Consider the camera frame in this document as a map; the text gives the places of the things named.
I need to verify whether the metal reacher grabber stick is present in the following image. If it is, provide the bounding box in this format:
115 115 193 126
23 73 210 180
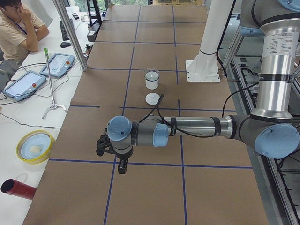
42 47 67 120

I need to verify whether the far teach pendant tablet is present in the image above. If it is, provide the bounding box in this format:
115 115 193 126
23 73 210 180
49 53 75 78

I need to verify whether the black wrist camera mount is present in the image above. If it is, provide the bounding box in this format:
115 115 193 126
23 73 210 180
96 135 116 157

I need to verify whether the black computer mouse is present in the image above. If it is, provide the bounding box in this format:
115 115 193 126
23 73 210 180
60 42 71 48

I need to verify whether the red cardboard tube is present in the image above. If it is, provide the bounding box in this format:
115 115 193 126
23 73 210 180
0 179 36 200

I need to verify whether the seated person beige shirt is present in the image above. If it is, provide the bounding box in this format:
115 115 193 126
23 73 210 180
0 0 49 79

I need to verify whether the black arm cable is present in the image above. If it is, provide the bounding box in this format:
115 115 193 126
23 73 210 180
139 94 258 138

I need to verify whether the near teach pendant tablet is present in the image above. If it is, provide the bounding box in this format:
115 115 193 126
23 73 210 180
2 70 46 101

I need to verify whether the aluminium frame post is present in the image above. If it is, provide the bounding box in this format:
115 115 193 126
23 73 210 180
53 0 88 71

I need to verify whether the yellow tape roll with plate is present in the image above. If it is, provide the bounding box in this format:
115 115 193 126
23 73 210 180
16 130 55 165

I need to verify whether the white enamel cup blue rim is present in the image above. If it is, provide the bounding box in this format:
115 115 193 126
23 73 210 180
145 79 159 90

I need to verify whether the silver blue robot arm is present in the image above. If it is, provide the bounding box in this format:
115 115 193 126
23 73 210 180
96 0 300 174

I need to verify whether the black keyboard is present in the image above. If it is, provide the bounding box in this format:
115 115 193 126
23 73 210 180
60 21 69 41

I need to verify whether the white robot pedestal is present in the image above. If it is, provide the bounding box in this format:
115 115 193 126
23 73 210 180
186 0 235 83

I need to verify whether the teach pendant tablet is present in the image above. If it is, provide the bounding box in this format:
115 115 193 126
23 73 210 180
2 70 46 101
49 53 75 78

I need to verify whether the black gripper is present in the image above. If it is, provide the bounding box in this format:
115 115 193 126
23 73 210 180
117 152 131 174

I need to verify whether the clear plastic funnel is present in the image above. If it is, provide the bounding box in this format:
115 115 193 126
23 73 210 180
144 68 159 82

